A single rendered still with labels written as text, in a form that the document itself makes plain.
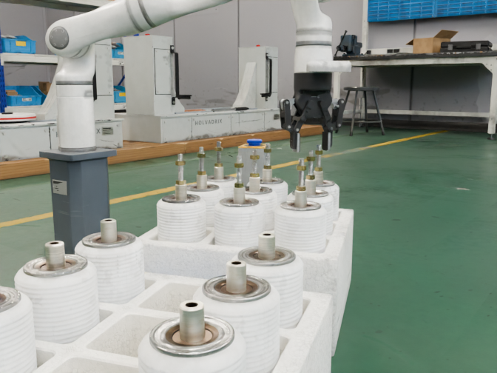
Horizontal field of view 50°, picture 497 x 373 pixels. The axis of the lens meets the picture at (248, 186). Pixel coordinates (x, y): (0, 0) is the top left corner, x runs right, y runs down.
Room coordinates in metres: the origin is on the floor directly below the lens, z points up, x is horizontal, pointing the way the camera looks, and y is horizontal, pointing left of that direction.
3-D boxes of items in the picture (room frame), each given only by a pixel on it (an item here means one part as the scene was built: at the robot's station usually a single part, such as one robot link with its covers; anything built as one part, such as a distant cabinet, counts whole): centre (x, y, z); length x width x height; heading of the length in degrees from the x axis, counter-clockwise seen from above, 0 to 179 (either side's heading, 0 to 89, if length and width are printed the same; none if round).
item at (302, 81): (1.07, -0.13, 0.45); 0.08 x 0.08 x 0.09
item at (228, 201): (0.99, 0.02, 0.25); 0.08 x 0.08 x 0.01
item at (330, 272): (1.10, -0.01, 0.09); 0.39 x 0.39 x 0.18; 75
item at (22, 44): (5.83, 2.55, 0.90); 0.50 x 0.38 x 0.21; 54
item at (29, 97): (5.83, 2.53, 0.36); 0.50 x 0.38 x 0.21; 54
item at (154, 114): (4.39, 0.36, 0.45); 1.51 x 0.57 x 0.74; 143
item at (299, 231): (0.96, -0.10, 0.16); 0.10 x 0.10 x 0.18
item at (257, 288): (0.55, 0.01, 0.25); 0.08 x 0.08 x 0.01
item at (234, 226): (0.99, 0.02, 0.16); 0.10 x 0.10 x 0.18
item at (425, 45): (5.45, -1.81, 0.87); 0.40 x 0.30 x 0.23; 39
